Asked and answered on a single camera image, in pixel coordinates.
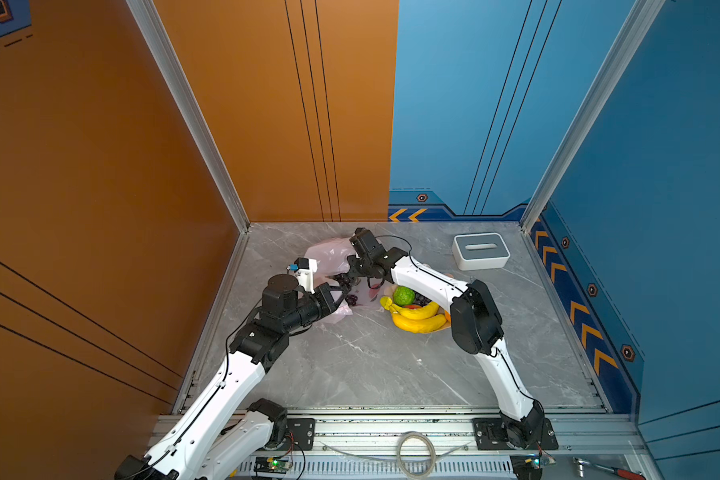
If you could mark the beige fruit plate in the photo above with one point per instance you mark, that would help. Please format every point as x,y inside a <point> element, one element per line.
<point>414,313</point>

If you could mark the white grey tissue box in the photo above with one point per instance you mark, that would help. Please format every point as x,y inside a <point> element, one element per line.
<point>480,251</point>

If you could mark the aluminium corner post right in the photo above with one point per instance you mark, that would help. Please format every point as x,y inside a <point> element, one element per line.
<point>626,43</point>

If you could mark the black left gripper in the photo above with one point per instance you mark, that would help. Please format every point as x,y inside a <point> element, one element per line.
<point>323,299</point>

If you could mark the dark purple grape bunch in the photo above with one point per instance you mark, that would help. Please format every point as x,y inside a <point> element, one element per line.
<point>421,300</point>

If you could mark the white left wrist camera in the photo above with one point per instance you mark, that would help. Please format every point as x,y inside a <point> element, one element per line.
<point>304,269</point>

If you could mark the red handled tool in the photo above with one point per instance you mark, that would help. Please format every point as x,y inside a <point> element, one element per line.
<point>580,466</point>

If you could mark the aluminium corner post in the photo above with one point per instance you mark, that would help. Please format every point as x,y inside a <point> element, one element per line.
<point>626,43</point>
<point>151,27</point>

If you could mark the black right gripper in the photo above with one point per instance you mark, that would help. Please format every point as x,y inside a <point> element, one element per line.
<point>352,259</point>

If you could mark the aluminium corner post left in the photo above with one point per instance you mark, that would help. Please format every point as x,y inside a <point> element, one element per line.
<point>151,27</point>

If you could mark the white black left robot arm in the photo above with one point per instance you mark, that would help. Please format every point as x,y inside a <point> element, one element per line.
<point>201,445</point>

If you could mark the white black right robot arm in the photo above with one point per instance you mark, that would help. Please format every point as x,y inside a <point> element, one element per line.
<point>476,328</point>

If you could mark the pink plastic bag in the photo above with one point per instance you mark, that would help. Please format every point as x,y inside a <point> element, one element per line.
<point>331,256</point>

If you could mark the green circuit board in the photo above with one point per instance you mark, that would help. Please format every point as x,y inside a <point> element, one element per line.
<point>273,466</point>

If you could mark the yellow banana bunch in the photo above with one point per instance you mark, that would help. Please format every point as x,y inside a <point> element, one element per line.
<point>423,320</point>

